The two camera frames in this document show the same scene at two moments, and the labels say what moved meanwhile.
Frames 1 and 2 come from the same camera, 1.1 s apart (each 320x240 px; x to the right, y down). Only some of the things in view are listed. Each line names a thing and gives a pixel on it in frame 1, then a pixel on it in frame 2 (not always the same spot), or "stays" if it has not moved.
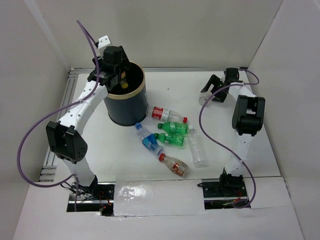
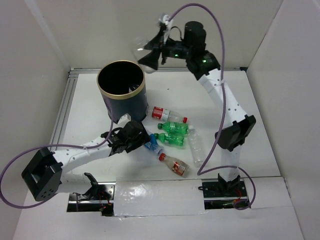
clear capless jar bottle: x=203 y=97 → x=139 y=51
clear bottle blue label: x=149 y=139 stays
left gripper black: x=126 y=65 → x=142 y=140
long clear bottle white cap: x=200 y=158 stays
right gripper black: x=214 y=80 → x=152 y=59
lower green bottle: x=172 y=138 stays
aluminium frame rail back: x=80 y=70 stays
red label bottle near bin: x=162 y=115 stays
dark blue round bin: x=128 y=106 stays
